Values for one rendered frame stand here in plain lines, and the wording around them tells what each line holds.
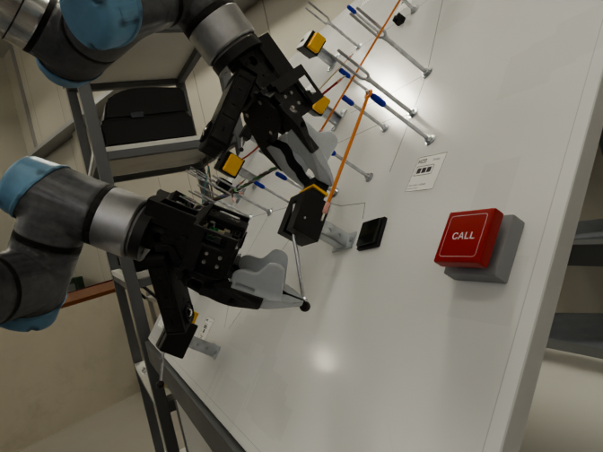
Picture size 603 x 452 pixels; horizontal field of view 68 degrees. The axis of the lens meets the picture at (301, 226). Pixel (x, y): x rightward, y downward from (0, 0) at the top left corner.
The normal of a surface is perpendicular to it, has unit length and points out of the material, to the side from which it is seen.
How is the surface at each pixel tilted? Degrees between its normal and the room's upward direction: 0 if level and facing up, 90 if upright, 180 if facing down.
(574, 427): 0
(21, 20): 127
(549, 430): 0
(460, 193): 50
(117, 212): 70
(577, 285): 90
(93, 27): 113
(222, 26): 96
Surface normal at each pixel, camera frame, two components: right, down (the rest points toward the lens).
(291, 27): -0.66, 0.18
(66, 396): 0.71, -0.12
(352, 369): -0.80, -0.46
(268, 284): -0.03, 0.40
